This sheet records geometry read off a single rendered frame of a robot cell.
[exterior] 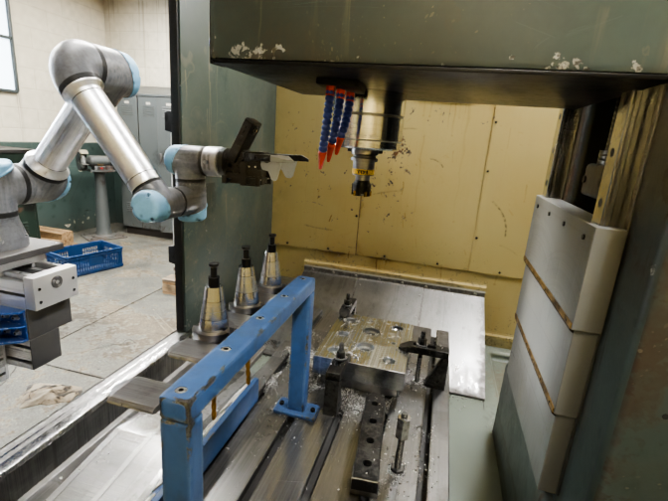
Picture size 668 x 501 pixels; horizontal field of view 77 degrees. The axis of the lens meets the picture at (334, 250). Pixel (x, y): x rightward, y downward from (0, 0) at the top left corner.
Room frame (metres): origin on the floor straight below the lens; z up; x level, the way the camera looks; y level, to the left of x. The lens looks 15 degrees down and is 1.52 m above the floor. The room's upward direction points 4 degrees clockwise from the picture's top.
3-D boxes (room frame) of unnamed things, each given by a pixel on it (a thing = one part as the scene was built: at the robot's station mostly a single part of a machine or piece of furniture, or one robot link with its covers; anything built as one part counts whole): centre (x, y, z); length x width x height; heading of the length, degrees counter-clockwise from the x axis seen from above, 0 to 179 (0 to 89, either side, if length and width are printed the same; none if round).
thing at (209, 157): (1.07, 0.31, 1.44); 0.08 x 0.05 x 0.08; 166
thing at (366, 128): (0.98, -0.05, 1.56); 0.16 x 0.16 x 0.12
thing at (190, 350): (0.54, 0.19, 1.21); 0.07 x 0.05 x 0.01; 76
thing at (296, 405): (0.84, 0.06, 1.05); 0.10 x 0.05 x 0.30; 76
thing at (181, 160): (1.10, 0.39, 1.43); 0.11 x 0.08 x 0.09; 76
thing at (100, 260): (4.15, 2.58, 0.11); 0.62 x 0.42 x 0.22; 151
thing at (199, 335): (0.59, 0.18, 1.21); 0.06 x 0.06 x 0.03
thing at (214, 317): (0.59, 0.18, 1.26); 0.04 x 0.04 x 0.07
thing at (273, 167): (0.99, 0.15, 1.44); 0.09 x 0.03 x 0.06; 51
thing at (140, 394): (0.43, 0.22, 1.21); 0.07 x 0.05 x 0.01; 76
